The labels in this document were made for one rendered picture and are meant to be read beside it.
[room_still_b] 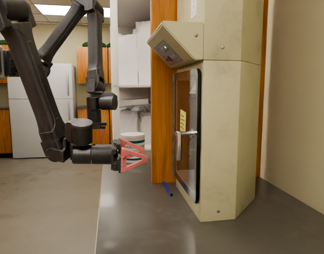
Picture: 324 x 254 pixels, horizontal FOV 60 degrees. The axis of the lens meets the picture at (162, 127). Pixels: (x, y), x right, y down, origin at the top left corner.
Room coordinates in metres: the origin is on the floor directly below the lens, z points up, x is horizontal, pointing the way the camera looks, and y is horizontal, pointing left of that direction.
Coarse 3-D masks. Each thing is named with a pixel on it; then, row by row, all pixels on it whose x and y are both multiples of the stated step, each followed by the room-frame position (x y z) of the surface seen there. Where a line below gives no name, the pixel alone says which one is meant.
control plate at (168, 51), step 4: (164, 40) 0.87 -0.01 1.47; (160, 44) 0.93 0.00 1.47; (164, 44) 0.90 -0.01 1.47; (156, 48) 1.02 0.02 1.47; (160, 48) 0.97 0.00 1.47; (164, 48) 0.94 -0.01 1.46; (168, 48) 0.90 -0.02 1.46; (160, 52) 1.02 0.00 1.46; (164, 52) 0.98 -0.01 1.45; (168, 52) 0.94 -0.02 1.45; (172, 52) 0.90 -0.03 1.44; (164, 56) 1.02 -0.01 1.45; (176, 56) 0.90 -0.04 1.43; (176, 60) 0.94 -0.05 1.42; (180, 60) 0.90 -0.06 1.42; (172, 64) 1.02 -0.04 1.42
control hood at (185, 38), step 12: (168, 24) 0.77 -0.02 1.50; (180, 24) 0.78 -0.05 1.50; (192, 24) 0.78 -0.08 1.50; (156, 36) 0.90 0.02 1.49; (168, 36) 0.81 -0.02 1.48; (180, 36) 0.78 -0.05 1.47; (192, 36) 0.78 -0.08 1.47; (180, 48) 0.81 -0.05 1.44; (192, 48) 0.78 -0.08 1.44; (192, 60) 0.81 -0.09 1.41
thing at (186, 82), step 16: (176, 80) 1.06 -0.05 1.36; (192, 80) 0.85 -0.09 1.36; (176, 96) 1.05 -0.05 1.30; (192, 96) 0.84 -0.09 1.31; (176, 112) 1.05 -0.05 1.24; (192, 112) 0.84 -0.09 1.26; (176, 128) 1.05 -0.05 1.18; (192, 128) 0.84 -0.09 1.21; (192, 144) 0.84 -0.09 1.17; (176, 160) 1.05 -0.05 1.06; (192, 160) 0.83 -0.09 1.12; (176, 176) 1.05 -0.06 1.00; (192, 176) 0.83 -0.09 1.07; (192, 192) 0.83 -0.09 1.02
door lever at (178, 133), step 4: (176, 132) 0.83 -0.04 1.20; (180, 132) 0.82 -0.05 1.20; (184, 132) 0.83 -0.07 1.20; (188, 132) 0.83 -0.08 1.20; (192, 132) 0.83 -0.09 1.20; (176, 136) 0.83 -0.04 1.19; (180, 136) 0.82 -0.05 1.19; (192, 136) 0.83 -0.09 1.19; (176, 140) 0.83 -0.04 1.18; (180, 140) 0.82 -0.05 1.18; (176, 144) 0.83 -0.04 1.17; (180, 144) 0.82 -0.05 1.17; (176, 148) 0.83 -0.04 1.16; (180, 148) 0.82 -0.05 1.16; (176, 152) 0.83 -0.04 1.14; (180, 152) 0.82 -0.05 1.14; (176, 156) 0.83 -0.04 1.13; (180, 156) 0.82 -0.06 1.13
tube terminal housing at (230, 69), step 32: (224, 0) 0.80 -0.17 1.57; (256, 0) 0.91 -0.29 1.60; (224, 32) 0.80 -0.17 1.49; (256, 32) 0.92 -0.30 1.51; (192, 64) 0.89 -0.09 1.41; (224, 64) 0.80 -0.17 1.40; (256, 64) 0.93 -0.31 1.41; (224, 96) 0.80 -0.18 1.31; (256, 96) 0.94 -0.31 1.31; (224, 128) 0.80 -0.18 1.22; (256, 128) 0.96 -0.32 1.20; (224, 160) 0.80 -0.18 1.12; (224, 192) 0.80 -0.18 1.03
